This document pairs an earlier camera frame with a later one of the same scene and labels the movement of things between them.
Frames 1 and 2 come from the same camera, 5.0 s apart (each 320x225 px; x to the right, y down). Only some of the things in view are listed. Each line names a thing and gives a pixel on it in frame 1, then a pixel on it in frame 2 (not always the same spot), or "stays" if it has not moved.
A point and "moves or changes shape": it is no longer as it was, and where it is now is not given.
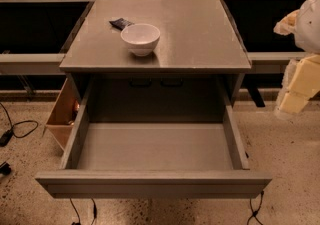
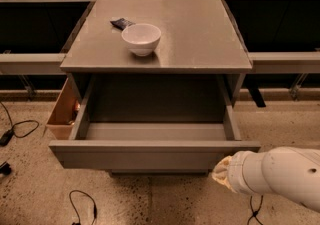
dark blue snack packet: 121,23 stays
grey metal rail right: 272,62 stays
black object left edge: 5,168 stays
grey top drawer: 155,159 moves or changes shape
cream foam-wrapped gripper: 308,25 → 236,171
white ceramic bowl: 141,38 stays
